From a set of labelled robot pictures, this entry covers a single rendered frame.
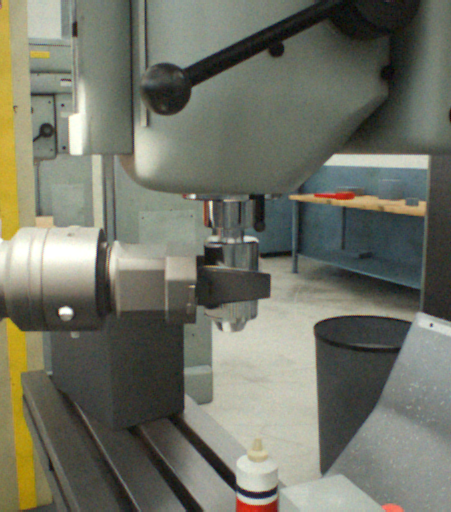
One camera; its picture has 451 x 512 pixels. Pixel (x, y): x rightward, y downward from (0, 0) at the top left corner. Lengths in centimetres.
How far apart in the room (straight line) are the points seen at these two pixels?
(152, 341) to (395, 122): 50
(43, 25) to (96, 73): 932
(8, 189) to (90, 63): 175
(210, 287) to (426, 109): 21
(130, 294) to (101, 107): 14
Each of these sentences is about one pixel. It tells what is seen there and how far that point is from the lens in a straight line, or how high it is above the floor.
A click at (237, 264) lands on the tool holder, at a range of 50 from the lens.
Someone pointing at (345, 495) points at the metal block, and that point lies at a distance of 45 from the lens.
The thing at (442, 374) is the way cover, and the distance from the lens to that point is 83.
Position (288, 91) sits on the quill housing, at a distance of 43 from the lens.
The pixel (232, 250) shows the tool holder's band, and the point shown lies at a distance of 50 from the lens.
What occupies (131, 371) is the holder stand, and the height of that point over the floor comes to 105.
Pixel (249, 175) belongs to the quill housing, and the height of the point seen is 133.
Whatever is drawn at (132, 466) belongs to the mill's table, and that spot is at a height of 97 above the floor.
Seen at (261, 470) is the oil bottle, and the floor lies 105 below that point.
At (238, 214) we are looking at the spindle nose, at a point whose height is 129.
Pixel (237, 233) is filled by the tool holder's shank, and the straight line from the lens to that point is 51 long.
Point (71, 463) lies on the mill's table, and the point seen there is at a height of 97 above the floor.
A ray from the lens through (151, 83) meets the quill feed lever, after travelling 35.
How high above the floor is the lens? 134
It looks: 10 degrees down
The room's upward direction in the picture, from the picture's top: straight up
